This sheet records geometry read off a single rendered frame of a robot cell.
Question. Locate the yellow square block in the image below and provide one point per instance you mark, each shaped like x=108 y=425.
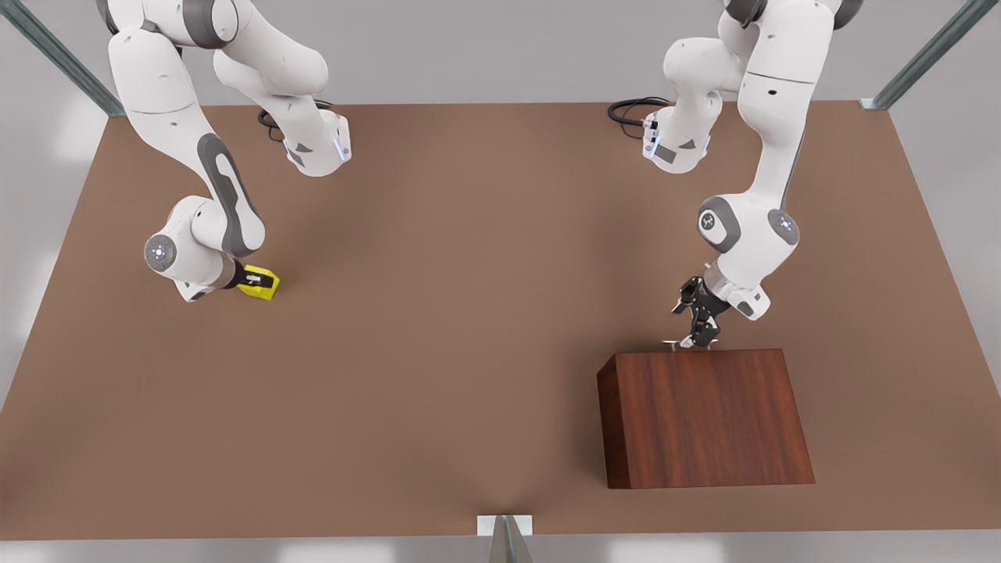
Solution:
x=262 y=286

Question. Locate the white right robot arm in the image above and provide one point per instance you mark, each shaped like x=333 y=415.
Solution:
x=168 y=94

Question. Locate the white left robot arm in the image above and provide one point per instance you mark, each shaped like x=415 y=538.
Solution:
x=774 y=117

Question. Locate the dark wooden drawer cabinet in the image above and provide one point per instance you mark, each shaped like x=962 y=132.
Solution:
x=704 y=422

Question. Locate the silver frame post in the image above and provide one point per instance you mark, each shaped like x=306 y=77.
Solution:
x=927 y=55
x=59 y=55
x=507 y=539

